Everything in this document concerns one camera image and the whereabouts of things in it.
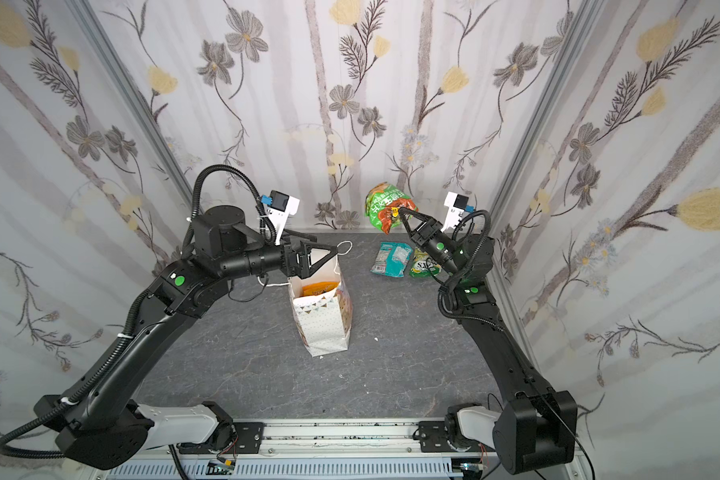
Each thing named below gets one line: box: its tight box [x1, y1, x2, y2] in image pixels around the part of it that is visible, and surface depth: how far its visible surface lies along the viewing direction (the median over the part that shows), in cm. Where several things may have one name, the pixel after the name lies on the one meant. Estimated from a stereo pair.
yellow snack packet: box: [301, 281, 339, 297], surface depth 97 cm
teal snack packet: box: [370, 242, 414, 278], surface depth 110 cm
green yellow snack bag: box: [410, 247, 442, 278], surface depth 107 cm
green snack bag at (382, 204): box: [365, 182, 418, 235], surface depth 66 cm
